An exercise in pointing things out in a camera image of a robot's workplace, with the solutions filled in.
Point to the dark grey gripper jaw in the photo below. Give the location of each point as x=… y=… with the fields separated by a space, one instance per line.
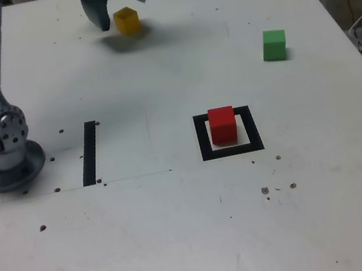
x=96 y=10

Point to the yellow cube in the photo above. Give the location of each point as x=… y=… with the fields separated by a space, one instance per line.
x=127 y=20

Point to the green cube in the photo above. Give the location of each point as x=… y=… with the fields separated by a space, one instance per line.
x=274 y=47

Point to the red cube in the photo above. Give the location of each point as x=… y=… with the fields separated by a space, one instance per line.
x=223 y=128

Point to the black tape square outline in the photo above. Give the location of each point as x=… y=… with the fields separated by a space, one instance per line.
x=202 y=138

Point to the black tape strip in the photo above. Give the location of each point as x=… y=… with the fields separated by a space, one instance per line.
x=89 y=155

